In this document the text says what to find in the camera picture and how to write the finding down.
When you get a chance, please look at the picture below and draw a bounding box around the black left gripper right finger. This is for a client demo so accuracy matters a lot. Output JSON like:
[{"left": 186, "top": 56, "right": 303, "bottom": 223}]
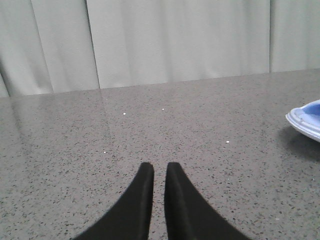
[{"left": 164, "top": 162, "right": 248, "bottom": 240}]

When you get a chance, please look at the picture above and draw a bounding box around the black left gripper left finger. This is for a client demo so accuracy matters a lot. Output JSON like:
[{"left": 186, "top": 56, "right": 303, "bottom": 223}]
[{"left": 75, "top": 162, "right": 154, "bottom": 240}]

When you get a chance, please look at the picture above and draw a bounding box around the light blue slipper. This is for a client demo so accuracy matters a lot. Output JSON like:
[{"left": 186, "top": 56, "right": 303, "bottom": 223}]
[{"left": 285, "top": 99, "right": 320, "bottom": 142}]

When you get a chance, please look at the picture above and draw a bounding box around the beige pleated curtain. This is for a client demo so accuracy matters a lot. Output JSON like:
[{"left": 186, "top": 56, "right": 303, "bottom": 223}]
[{"left": 0, "top": 0, "right": 320, "bottom": 97}]

